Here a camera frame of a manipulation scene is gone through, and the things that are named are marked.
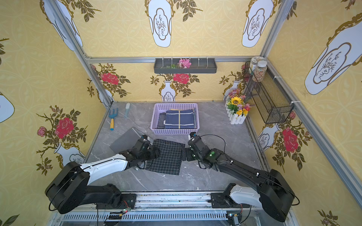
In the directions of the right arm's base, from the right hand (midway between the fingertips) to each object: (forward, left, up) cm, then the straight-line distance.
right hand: (189, 148), depth 84 cm
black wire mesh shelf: (+20, -48, +19) cm, 55 cm away
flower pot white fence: (+28, -32, +5) cm, 43 cm away
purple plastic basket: (+37, +25, -6) cm, 45 cm away
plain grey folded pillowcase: (+7, +43, -9) cm, 44 cm away
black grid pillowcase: (-5, +12, -8) cm, 15 cm away
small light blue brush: (+39, +52, -8) cm, 66 cm away
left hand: (+1, +24, -6) cm, 25 cm away
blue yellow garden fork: (+23, +59, -7) cm, 63 cm away
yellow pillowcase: (+37, +7, -7) cm, 39 cm away
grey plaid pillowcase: (+29, +21, -7) cm, 36 cm away
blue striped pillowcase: (+27, +11, -7) cm, 30 cm away
